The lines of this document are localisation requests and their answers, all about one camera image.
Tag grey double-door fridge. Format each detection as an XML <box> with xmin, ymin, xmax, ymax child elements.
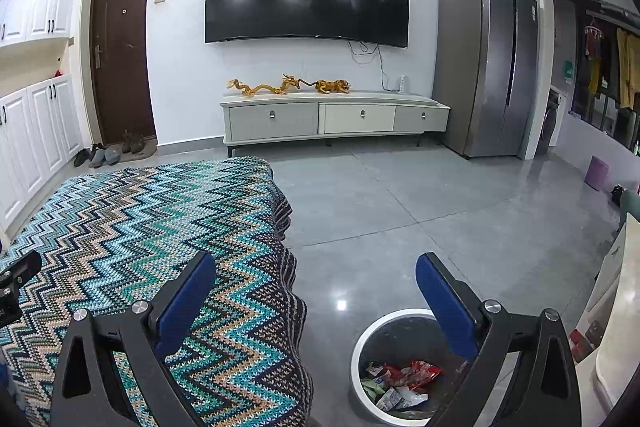
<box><xmin>432</xmin><ymin>0</ymin><xmax>540</xmax><ymax>160</ymax></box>

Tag yellow hanging garment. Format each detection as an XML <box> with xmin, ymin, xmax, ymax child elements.
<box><xmin>616</xmin><ymin>27</ymin><xmax>640</xmax><ymax>110</ymax></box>

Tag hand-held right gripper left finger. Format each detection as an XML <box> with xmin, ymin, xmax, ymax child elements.
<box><xmin>50</xmin><ymin>249</ymin><xmax>218</xmax><ymax>427</ymax></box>

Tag white black plastic wrapper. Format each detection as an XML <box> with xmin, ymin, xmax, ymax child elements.
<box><xmin>375</xmin><ymin>386</ymin><xmax>430</xmax><ymax>413</ymax></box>

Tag white floor cabinets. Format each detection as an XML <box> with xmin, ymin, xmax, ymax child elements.
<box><xmin>0</xmin><ymin>74</ymin><xmax>86</xmax><ymax>233</ymax></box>

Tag washing machine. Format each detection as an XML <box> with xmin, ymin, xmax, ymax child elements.
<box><xmin>537</xmin><ymin>87</ymin><xmax>569</xmax><ymax>158</ymax></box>

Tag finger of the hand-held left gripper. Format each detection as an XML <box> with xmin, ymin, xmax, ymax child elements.
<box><xmin>0</xmin><ymin>251</ymin><xmax>44</xmax><ymax>330</ymax></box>

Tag purple stool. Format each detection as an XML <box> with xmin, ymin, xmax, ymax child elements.
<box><xmin>586</xmin><ymin>155</ymin><xmax>612</xmax><ymax>192</ymax></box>

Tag golden tiger figurine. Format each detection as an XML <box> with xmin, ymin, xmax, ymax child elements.
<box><xmin>314</xmin><ymin>78</ymin><xmax>352</xmax><ymax>96</ymax></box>

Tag zigzag knitted blanket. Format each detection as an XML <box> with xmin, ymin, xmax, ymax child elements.
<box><xmin>0</xmin><ymin>156</ymin><xmax>315</xmax><ymax>427</ymax></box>

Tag television cable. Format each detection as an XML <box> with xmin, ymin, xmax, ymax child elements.
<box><xmin>347</xmin><ymin>39</ymin><xmax>396</xmax><ymax>92</ymax></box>

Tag red yellow hanging clothes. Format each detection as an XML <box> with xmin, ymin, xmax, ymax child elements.
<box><xmin>584</xmin><ymin>24</ymin><xmax>607</xmax><ymax>96</ymax></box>

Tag white furniture panel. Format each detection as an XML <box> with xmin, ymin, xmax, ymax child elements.
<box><xmin>575</xmin><ymin>212</ymin><xmax>640</xmax><ymax>413</ymax></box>

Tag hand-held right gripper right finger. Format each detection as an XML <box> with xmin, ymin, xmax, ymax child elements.
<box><xmin>415</xmin><ymin>252</ymin><xmax>584</xmax><ymax>427</ymax></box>

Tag green wrapper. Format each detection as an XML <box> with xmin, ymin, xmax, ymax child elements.
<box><xmin>361</xmin><ymin>378</ymin><xmax>390</xmax><ymax>403</ymax></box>

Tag brown entrance door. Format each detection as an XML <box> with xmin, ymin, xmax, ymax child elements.
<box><xmin>89</xmin><ymin>0</ymin><xmax>158</xmax><ymax>146</ymax></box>

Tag white red snack wrapper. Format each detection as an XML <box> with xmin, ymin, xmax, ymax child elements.
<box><xmin>364</xmin><ymin>361</ymin><xmax>397</xmax><ymax>381</ymax></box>

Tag white television cabinet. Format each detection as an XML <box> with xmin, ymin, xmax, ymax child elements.
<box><xmin>220</xmin><ymin>89</ymin><xmax>451</xmax><ymax>158</ymax></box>

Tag white round trash bin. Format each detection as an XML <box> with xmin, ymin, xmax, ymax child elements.
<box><xmin>350</xmin><ymin>308</ymin><xmax>506</xmax><ymax>424</ymax></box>

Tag golden dragon figurine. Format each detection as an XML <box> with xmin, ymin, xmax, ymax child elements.
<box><xmin>270</xmin><ymin>74</ymin><xmax>313</xmax><ymax>96</ymax></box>
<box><xmin>228</xmin><ymin>78</ymin><xmax>273</xmax><ymax>98</ymax></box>

